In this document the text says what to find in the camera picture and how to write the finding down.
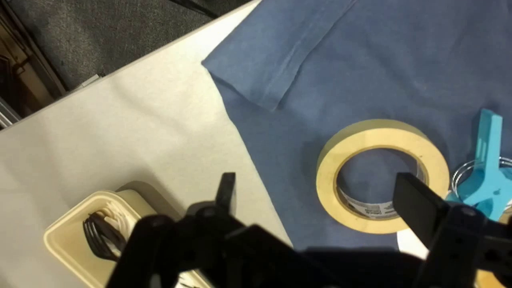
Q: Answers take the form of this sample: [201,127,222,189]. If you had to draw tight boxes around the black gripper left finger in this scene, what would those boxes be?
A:
[105,171,257,288]

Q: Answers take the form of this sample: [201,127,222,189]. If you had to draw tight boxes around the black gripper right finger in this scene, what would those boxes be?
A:
[392,171,512,288]

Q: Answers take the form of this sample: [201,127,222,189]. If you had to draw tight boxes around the white masking tape roll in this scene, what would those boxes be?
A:
[315,117,452,235]

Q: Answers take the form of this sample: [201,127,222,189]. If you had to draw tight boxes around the blue plastic spring clamp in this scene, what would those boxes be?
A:
[446,109,512,221]

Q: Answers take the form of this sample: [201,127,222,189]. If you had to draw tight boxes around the black items in tray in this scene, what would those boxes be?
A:
[81,208,131,263]

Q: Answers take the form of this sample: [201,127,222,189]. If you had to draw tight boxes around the beige rectangular tray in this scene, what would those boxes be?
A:
[43,181,214,288]

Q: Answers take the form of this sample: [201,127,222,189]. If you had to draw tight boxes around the blue printed t-shirt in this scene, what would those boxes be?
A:
[200,0,512,253]

